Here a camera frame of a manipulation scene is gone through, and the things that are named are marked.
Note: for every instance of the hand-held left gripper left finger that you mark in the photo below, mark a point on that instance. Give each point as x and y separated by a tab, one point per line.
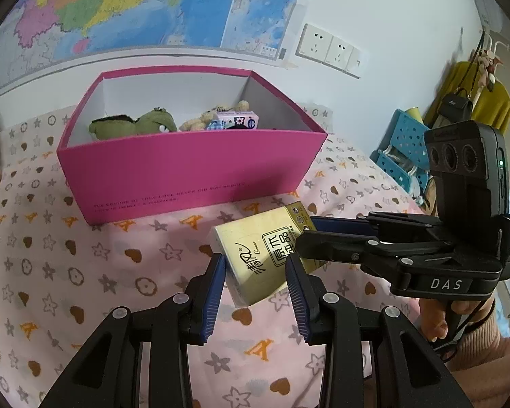
212	301

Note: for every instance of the colourful wall map poster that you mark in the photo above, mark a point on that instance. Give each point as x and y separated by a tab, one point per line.
131	4

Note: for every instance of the white wall switch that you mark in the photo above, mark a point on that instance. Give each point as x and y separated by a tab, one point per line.
353	63

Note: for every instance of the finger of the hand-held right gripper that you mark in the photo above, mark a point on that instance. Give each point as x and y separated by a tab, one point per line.
344	224
335	248

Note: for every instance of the yellow tissue pack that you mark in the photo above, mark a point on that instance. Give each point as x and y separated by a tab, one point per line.
255	259

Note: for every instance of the pink floral tissue pack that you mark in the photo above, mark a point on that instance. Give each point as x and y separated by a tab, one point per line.
240	119

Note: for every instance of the pink printed blanket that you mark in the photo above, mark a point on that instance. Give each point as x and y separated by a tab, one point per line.
68	284

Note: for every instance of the person's right forearm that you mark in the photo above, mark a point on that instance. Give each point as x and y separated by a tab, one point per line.
493	361

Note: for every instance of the white coat rack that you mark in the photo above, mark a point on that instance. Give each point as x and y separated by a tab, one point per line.
486	38

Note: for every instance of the black plush item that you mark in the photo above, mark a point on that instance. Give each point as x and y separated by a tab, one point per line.
240	126

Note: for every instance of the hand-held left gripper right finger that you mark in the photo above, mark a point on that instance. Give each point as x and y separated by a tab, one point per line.
299	306

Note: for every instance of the blue perforated plastic rack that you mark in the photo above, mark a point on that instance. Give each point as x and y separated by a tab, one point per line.
403	136

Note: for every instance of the white wall socket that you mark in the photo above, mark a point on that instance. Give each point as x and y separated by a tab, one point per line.
338	53
314	42

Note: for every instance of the beige plush rabbit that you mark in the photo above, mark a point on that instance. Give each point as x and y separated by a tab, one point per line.
199	121

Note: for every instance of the blue gingham scrunchie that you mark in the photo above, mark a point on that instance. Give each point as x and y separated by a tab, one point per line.
216	126

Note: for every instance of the green plush toy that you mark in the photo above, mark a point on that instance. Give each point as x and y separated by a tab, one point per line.
127	125

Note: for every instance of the person's right hand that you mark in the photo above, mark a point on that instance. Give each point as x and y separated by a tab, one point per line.
433	318

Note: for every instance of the dried flower decoration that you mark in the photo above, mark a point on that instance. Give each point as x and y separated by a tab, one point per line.
488	68

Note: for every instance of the black hanging bag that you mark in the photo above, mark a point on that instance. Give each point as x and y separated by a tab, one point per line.
457	108

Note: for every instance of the yellow hanging garment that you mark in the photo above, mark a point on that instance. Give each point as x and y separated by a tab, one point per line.
493	102

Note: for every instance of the pink cardboard box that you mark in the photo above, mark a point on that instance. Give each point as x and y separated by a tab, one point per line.
187	170

